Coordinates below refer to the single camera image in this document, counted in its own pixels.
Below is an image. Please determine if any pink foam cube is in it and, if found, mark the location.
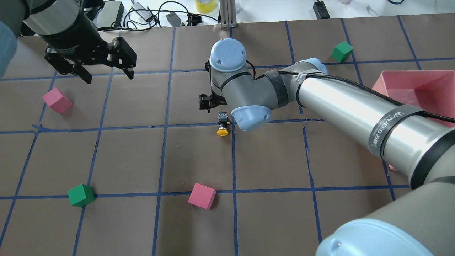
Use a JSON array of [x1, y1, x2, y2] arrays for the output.
[[187, 183, 216, 210], [42, 88, 73, 114]]

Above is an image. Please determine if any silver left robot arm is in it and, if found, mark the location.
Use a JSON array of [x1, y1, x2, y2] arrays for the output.
[[1, 0, 137, 84]]

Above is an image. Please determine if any green foam cube by tray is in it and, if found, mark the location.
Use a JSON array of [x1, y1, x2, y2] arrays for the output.
[[331, 41, 354, 63]]

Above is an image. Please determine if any green foam cube centre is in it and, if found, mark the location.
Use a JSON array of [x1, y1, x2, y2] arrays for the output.
[[67, 184, 95, 207]]

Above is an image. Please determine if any yellow tape roll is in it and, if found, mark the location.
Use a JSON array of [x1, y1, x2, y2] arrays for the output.
[[194, 0, 216, 14]]

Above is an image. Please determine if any pink foam cube far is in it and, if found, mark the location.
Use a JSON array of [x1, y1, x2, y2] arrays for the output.
[[42, 88, 73, 114]]

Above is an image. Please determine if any pink foam cube centre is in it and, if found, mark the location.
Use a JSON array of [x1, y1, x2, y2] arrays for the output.
[[187, 183, 216, 210]]

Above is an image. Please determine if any black power adapter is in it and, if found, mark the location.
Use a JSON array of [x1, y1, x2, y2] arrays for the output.
[[95, 0, 124, 28]]

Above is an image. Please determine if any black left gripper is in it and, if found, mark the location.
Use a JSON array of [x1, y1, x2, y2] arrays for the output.
[[44, 21, 137, 84]]

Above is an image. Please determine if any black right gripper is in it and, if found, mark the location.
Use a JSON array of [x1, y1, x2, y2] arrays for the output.
[[198, 60, 228, 112]]

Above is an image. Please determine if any pink plastic tray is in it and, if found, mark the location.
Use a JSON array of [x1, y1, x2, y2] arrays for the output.
[[373, 70, 455, 118]]

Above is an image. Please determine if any aluminium frame post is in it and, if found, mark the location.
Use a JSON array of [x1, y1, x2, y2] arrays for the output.
[[219, 0, 237, 28]]

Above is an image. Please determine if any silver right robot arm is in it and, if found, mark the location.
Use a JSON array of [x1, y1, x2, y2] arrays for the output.
[[199, 38, 455, 256]]

